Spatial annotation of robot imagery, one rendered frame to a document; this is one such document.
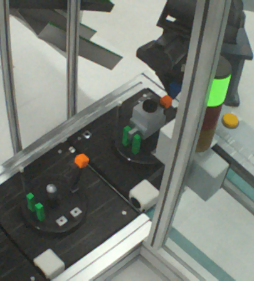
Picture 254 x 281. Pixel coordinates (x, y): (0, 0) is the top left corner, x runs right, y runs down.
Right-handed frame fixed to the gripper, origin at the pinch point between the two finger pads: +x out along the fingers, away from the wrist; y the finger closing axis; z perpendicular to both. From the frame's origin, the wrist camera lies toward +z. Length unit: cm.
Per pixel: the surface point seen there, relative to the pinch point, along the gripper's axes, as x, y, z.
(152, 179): 12.6, -7.8, -12.6
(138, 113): 1.5, 0.4, -9.8
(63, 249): 12.5, -8.7, -37.9
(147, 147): 10.6, -2.2, -8.9
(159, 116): 2.5, -2.2, -6.4
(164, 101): 2.2, -0.1, -3.0
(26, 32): 24, 63, 3
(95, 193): 12.5, -2.8, -23.9
